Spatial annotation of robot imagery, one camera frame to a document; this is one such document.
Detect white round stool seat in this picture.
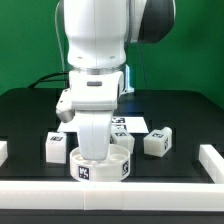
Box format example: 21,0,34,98
70,144,131,182

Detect black cables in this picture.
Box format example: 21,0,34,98
27,70,71,90

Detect white left barrier wall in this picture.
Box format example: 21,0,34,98
0,141,8,167

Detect white right barrier wall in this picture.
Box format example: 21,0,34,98
199,144,224,184

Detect grey cable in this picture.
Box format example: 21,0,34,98
54,0,69,89

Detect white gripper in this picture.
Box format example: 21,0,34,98
75,111,113,160

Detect white marker sheet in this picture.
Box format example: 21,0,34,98
57,116,148,133

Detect white barrier wall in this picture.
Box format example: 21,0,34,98
0,141,8,167
0,181,224,212
199,144,224,184

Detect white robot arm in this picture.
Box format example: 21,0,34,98
56,0,176,160

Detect white front barrier wall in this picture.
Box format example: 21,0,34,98
0,181,224,212

